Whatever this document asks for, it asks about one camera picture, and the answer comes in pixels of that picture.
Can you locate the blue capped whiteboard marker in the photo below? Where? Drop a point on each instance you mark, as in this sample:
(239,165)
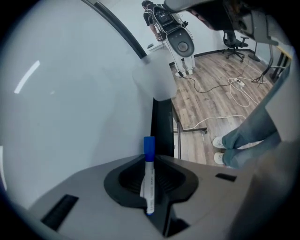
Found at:
(149,150)

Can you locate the white power strip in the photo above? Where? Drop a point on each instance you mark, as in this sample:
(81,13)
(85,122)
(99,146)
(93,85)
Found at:
(239,81)

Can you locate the black whiteboard stand foot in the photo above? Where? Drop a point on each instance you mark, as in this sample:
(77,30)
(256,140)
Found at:
(179,131)

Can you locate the black office chair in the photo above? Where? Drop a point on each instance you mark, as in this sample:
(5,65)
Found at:
(232,42)

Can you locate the black floor stand pole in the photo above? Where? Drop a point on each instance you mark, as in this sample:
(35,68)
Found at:
(255,52)

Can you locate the person's blue jeans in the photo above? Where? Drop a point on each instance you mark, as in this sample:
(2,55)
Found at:
(253,136)

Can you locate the person's white shoe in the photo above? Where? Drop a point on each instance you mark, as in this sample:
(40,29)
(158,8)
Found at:
(218,142)
(219,158)

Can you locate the wooden desk with black legs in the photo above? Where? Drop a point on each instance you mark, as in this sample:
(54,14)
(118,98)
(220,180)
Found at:
(282,58)

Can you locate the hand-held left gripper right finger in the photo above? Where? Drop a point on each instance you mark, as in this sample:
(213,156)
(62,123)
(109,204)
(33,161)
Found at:
(211,199)

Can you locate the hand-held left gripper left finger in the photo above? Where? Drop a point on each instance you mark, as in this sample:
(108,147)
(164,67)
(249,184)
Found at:
(93,201)

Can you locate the whiteboard with black frame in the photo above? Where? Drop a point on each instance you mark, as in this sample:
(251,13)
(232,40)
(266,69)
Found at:
(82,93)

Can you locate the white table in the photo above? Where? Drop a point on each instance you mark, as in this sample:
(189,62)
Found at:
(156,47)

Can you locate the grey backpack device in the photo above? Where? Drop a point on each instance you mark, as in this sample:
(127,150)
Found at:
(180,39)

